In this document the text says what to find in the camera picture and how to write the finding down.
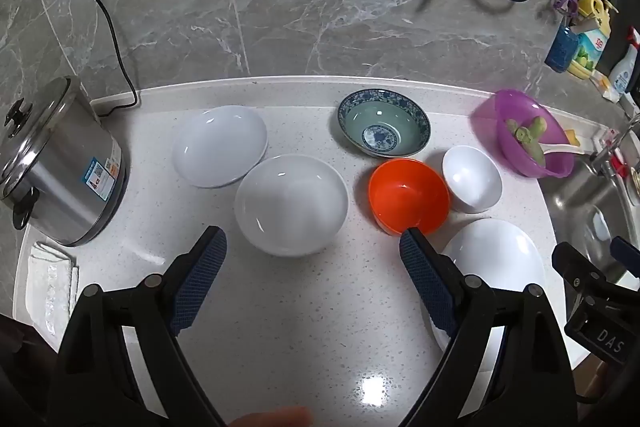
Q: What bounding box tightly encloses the stainless steel rice cooker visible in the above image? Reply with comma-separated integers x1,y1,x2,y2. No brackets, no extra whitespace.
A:
0,76,128,248

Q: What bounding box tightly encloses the small white bowl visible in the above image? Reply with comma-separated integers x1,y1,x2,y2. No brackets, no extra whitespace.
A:
441,145,503,214

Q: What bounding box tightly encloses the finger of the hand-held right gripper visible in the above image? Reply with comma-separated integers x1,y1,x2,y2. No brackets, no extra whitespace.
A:
609,235,640,269
552,242,610,308

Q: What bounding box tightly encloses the stainless steel sink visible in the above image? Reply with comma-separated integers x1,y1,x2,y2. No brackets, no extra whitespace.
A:
540,142,640,293

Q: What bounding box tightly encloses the blue textured container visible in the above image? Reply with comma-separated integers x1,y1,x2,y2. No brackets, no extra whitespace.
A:
545,24,581,72

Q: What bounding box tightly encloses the large green radish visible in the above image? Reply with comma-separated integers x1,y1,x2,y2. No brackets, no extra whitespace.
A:
506,119,543,158

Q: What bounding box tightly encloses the person's left hand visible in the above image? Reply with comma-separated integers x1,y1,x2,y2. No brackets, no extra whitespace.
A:
224,406,313,427

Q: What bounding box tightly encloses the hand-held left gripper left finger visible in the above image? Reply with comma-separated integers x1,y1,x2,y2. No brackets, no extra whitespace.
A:
47,225,228,427

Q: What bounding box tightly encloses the white plate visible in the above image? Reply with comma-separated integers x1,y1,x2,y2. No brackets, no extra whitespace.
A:
430,218,547,353
172,105,268,188

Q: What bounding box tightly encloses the purple plastic bowl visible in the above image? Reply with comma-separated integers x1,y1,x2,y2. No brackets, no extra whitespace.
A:
472,89,576,178

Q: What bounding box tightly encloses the chrome faucet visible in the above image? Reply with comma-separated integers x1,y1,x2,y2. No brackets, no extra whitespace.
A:
590,114,640,188

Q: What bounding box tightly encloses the white folded cloth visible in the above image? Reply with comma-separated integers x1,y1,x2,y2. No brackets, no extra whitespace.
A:
27,241,81,343

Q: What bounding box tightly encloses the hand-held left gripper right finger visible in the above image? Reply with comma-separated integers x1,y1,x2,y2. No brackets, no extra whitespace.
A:
398,227,581,427

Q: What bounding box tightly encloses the orange bowl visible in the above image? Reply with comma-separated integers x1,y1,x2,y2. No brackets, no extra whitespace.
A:
368,158,451,237

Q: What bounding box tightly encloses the yellow plastic bottle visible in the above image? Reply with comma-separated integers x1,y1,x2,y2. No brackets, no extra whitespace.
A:
577,0,613,35

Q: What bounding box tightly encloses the white plastic spoon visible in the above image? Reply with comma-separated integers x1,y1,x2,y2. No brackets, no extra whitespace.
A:
537,141,584,162

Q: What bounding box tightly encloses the white spray bottle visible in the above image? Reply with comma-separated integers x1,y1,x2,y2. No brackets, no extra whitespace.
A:
607,27,640,95

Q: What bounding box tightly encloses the blue patterned bowl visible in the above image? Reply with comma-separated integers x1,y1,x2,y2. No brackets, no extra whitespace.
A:
336,89,432,158

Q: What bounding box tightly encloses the large white bowl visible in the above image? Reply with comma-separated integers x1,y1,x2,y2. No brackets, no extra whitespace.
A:
234,154,349,257

